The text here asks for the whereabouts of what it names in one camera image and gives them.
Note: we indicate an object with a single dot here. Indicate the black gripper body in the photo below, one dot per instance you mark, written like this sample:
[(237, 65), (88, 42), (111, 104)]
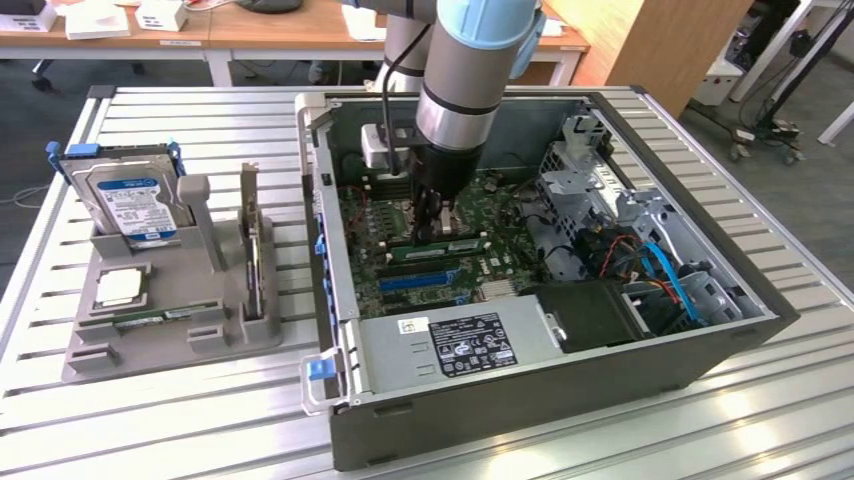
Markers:
[(446, 167)]

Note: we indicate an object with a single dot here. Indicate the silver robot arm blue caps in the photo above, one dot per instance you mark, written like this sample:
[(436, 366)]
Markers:
[(460, 75)]

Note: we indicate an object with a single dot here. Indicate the green RAM stick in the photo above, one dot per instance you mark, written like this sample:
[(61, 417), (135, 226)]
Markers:
[(440, 250), (156, 316)]

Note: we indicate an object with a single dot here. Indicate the CPU socket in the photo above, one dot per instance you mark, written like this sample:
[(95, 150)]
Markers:
[(460, 220)]

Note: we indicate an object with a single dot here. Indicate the green motherboard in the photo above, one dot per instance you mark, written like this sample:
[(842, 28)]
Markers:
[(374, 235)]

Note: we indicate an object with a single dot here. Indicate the blue expansion slot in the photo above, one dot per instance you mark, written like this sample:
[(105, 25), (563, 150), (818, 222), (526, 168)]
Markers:
[(416, 281)]

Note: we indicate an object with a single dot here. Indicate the small silver chipset heatsink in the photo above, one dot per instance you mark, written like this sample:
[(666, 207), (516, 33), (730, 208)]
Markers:
[(499, 290)]

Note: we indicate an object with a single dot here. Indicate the metal disk bay cage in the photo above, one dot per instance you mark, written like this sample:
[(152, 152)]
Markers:
[(587, 185)]

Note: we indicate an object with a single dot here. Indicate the grey power supply labelled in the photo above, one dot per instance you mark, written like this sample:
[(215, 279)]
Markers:
[(460, 345)]

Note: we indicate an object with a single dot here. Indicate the black fan shroud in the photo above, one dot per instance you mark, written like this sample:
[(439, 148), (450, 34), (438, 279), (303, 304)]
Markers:
[(587, 315)]

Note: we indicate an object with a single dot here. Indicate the blue case latch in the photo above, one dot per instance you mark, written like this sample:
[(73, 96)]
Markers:
[(318, 370)]

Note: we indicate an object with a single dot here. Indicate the wooden cabinet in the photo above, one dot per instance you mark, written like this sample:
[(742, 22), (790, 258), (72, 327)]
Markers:
[(640, 45)]

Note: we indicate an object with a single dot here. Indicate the grey parts rack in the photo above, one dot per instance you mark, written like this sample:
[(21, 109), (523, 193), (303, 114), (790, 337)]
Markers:
[(180, 280)]

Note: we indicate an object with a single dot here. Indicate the open grey PC case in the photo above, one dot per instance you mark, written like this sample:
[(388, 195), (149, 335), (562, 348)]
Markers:
[(534, 400)]

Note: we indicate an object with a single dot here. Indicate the silver CPU chip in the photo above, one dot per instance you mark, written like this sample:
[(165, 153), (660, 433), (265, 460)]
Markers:
[(120, 289)]

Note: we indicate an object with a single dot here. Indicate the white box with label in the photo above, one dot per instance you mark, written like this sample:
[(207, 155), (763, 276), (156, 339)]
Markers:
[(160, 17)]

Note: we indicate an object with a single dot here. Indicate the white paper stack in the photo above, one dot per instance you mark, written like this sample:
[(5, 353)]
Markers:
[(96, 22)]

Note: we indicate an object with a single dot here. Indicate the white cardboard box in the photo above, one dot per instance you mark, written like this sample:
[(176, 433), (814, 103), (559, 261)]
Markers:
[(27, 15)]

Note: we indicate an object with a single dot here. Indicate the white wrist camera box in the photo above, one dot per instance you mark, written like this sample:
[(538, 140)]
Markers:
[(374, 145)]

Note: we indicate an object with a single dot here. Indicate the graphics card metal bracket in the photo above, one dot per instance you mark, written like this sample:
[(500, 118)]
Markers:
[(252, 235)]

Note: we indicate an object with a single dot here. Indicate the wooden desk white frame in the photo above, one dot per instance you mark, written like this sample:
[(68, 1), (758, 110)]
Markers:
[(100, 42), (293, 30)]

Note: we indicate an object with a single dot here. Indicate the hard disk blue bracket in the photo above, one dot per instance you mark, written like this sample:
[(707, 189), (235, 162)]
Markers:
[(127, 195)]

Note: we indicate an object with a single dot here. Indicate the white table frame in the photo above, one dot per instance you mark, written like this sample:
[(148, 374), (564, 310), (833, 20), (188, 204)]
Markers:
[(794, 45)]

